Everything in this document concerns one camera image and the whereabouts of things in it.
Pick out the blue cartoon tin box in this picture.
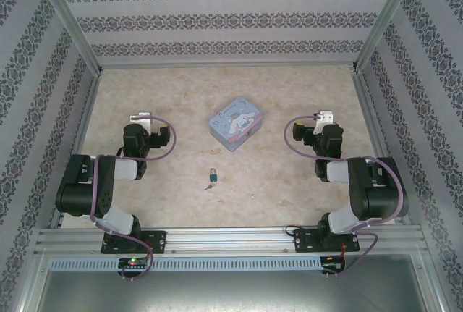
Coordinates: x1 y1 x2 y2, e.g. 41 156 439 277
208 97 266 153

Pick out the grey metal panel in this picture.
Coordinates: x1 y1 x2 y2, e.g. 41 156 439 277
34 270 437 312

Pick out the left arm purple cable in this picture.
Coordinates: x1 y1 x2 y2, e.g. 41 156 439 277
89 116 178 279

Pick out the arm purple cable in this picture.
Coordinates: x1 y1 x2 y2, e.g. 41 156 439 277
283 115 406 277
89 116 178 279

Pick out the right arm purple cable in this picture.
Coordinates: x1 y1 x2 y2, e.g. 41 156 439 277
283 115 406 277

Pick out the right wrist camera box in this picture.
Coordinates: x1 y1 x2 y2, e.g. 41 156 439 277
312 109 334 135

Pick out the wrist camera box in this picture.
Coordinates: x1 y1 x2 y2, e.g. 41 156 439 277
129 111 153 133
312 109 334 135

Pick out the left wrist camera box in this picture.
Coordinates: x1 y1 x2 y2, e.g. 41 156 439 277
129 111 153 133

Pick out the aluminium frame bar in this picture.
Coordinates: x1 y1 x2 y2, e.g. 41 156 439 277
351 69 412 227
98 61 357 71
48 72 103 230

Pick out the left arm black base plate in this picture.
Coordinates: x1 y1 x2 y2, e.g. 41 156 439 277
101 229 168 255

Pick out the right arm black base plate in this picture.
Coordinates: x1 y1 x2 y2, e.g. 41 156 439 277
293 228 361 253

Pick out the aluminium mounting rail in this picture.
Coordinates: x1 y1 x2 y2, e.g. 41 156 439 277
34 227 424 256

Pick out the slotted grey cable duct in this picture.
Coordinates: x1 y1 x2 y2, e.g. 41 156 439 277
48 256 323 271

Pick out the aluminium frame post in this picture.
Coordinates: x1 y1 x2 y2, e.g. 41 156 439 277
30 0 103 75
352 0 423 72

